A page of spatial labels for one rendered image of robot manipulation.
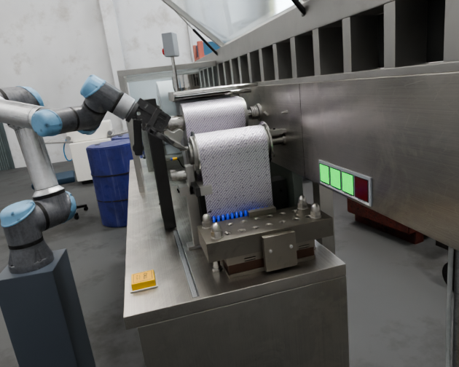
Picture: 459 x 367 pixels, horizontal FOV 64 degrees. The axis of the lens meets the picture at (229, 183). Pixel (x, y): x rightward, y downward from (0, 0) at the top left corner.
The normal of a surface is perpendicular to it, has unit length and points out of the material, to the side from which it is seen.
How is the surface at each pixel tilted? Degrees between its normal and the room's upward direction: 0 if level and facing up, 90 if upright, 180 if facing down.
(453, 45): 90
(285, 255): 90
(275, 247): 90
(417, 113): 90
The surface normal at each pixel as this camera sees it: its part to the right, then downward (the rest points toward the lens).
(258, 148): 0.25, 0.22
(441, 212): -0.96, 0.17
